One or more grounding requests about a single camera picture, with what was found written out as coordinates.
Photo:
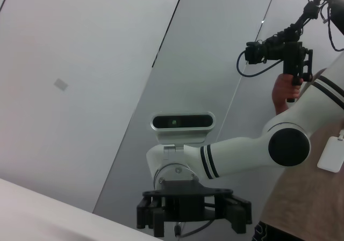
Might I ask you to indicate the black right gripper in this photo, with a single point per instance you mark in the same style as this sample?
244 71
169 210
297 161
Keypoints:
185 203

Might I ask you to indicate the bare person hand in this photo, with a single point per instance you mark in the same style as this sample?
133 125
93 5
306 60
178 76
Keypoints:
282 93

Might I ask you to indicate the dark patterned shorts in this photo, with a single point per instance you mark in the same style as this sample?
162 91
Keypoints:
264 233

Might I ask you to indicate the person in beige shirt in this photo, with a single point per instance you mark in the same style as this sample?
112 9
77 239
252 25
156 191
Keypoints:
309 198

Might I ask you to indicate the white badge card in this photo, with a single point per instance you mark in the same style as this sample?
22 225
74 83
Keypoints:
330 155

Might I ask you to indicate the black overhead pole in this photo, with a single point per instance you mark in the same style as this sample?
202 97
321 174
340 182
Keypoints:
337 12

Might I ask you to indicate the white silver wrist camera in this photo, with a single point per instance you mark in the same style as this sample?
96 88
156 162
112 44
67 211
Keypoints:
182 122

